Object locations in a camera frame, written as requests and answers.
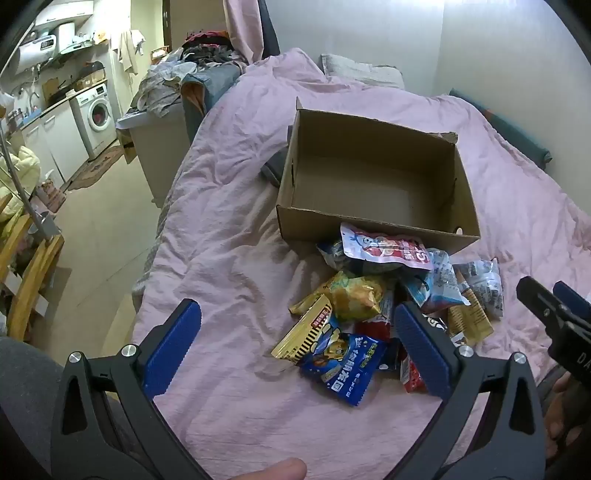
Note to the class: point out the pink white snack pouch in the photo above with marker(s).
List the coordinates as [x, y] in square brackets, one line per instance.
[388, 249]

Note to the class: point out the red white snack packet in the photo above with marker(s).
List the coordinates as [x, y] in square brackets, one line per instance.
[411, 376]

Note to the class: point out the white washing machine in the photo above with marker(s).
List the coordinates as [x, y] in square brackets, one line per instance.
[94, 115]

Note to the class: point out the person's right hand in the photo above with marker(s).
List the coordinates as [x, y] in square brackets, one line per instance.
[559, 408]

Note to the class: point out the grey white pillow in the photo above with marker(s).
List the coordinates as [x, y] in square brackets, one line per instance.
[360, 69]

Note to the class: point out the gold striped snack packet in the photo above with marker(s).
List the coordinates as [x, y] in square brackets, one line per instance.
[300, 334]

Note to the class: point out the hanging white towel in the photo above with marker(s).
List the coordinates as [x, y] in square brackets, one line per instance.
[129, 48]

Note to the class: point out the black snack packet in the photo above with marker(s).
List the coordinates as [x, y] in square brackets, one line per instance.
[438, 323]

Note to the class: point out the grey white snack packet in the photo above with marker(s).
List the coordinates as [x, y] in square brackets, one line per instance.
[482, 281]

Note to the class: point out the blue cartoon snack packet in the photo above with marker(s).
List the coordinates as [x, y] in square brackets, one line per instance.
[344, 369]

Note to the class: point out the wooden chair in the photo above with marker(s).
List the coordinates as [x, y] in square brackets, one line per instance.
[32, 277]

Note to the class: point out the patterned floor rug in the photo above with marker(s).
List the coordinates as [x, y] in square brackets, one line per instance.
[94, 168]

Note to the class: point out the person's grey pants leg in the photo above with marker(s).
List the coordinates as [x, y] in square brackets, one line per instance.
[23, 392]

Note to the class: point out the brown cardboard box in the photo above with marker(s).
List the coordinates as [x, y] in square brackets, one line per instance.
[369, 175]

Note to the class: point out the tan wafer stick packet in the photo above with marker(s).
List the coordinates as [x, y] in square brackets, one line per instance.
[466, 323]

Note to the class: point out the white water heater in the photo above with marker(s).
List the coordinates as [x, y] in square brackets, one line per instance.
[34, 55]

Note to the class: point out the pile of clothes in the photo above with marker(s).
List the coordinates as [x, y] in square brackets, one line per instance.
[184, 60]

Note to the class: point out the yellow jacket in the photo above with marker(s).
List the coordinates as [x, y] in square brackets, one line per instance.
[21, 170]

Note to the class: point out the blue crinkled snack packet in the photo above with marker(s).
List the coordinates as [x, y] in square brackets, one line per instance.
[332, 256]

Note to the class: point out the light blue white snack packet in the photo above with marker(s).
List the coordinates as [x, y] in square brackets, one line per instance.
[438, 281]

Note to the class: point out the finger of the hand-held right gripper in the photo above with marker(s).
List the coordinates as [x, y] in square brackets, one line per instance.
[570, 300]
[535, 297]

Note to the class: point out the yellow chip bag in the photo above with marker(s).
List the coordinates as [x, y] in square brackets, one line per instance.
[358, 295]

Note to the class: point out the metal stand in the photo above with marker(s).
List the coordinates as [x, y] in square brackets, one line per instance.
[41, 221]

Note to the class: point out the white storage bin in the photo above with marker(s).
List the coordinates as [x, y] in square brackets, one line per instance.
[157, 152]

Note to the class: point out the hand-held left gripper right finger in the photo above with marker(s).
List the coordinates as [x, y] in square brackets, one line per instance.
[422, 350]

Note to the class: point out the teal cushion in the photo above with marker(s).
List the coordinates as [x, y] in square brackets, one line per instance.
[508, 129]

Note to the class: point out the dark grey striped cloth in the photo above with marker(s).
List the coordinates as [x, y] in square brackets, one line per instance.
[276, 166]

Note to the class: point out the white kitchen cabinet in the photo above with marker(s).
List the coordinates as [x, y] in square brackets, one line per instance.
[55, 143]

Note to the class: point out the pink curtain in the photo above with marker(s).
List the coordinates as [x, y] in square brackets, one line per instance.
[242, 27]

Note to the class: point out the pink blanket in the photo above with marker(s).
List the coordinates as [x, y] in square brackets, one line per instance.
[231, 240]

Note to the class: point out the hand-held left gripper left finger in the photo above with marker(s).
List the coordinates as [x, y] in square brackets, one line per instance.
[173, 350]

